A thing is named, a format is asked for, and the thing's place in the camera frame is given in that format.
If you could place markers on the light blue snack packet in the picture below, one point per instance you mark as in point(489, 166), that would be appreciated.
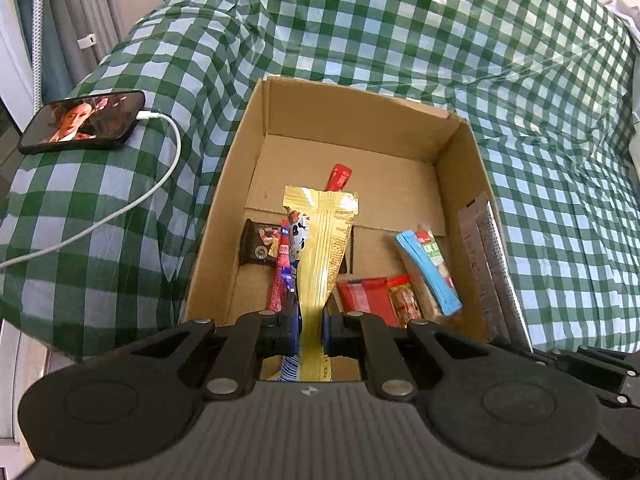
point(425, 265)

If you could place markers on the white crumpled cloth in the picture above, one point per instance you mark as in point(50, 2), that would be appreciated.
point(625, 15)

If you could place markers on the brown cardboard box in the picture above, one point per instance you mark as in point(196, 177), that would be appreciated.
point(400, 170)

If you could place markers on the grey curtain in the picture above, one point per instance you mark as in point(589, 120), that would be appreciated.
point(67, 5)

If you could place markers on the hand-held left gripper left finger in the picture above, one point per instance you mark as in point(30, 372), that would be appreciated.
point(290, 334)

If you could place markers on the dark brown snack packet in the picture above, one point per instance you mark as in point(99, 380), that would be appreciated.
point(255, 245)

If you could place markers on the yellow snack packet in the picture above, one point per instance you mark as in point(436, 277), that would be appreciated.
point(320, 250)

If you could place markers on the green checkered cloth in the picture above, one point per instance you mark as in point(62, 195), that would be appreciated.
point(350, 20)

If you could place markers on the purple cow print snack packet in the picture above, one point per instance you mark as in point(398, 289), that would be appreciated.
point(299, 232)

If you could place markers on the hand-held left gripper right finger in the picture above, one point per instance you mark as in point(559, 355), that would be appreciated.
point(328, 334)

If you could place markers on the clear red-ended snack packet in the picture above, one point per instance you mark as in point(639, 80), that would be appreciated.
point(404, 302)

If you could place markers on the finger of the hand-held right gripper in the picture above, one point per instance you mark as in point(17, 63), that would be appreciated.
point(612, 357)
point(590, 380)

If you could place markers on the white window frame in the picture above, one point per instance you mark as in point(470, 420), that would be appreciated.
point(12, 60)

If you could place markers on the black smartphone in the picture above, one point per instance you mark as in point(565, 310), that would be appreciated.
point(80, 122)

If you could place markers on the white curtain clip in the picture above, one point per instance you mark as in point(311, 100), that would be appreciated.
point(86, 40)

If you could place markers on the small red snack packet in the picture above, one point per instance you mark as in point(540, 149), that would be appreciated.
point(340, 176)

